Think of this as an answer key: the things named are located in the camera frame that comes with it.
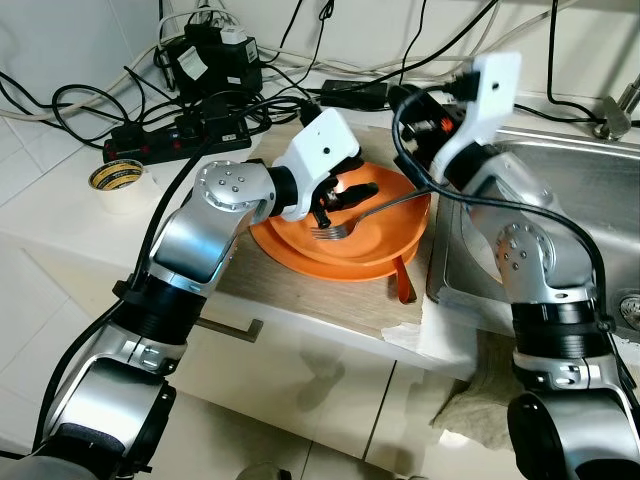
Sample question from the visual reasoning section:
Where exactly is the stainless steel sink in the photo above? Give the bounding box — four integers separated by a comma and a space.
425, 140, 640, 336

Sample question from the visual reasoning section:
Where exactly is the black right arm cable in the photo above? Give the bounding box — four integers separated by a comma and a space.
393, 88, 640, 401

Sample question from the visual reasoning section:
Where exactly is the beige cloth counter mat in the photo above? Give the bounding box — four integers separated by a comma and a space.
215, 120, 446, 336

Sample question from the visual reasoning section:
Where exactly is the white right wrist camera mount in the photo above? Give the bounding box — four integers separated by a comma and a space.
437, 52, 524, 183

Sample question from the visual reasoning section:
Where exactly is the white paper sheet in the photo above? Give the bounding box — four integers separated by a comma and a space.
385, 295, 479, 379

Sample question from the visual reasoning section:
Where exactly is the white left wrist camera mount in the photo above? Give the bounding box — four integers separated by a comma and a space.
272, 108, 363, 223

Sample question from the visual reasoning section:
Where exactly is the cream cabinet door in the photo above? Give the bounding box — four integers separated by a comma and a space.
20, 240, 401, 451
365, 360, 521, 471

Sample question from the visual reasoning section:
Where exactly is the orange plastic bowl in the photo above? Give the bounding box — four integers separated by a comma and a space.
262, 163, 433, 263

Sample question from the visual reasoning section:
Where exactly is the metal faucet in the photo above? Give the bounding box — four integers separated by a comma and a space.
590, 75, 640, 141

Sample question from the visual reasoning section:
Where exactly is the black power adapter brick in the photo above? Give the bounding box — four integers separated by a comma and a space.
320, 80, 389, 111

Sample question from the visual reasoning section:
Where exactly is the black battery charger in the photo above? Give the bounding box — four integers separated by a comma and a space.
160, 22, 263, 101

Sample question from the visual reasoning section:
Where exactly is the metal sink drain strainer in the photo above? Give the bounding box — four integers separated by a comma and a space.
618, 293, 640, 331

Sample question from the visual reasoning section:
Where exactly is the black power strip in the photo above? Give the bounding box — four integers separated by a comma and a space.
103, 118, 253, 164

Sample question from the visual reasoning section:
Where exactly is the beige hanging towel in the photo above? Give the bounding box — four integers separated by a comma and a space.
435, 330, 531, 456

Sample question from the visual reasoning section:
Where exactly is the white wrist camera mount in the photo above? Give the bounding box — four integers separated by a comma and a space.
437, 52, 524, 183
272, 108, 363, 223

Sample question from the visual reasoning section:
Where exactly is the metal fork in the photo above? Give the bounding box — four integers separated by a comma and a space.
310, 190, 433, 241

